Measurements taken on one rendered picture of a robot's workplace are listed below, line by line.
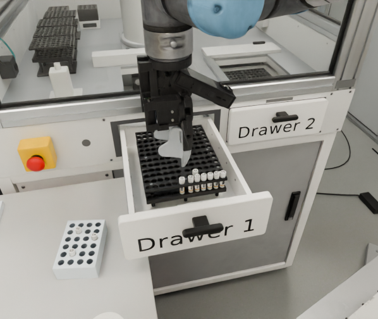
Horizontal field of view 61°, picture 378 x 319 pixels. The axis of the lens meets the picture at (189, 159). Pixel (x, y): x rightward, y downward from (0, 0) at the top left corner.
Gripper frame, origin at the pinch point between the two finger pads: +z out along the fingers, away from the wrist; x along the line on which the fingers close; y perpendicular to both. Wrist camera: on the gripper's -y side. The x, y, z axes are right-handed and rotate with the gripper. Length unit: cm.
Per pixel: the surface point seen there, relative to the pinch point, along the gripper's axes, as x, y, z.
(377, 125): -115, -167, 86
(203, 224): 12.8, -0.6, 6.4
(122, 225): 10.6, 13.5, 5.2
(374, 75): -134, -167, 56
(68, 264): 6.6, 25.7, 18.4
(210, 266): -26, -15, 80
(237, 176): 0.2, -11.8, 8.0
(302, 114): -21.4, -38.8, 8.0
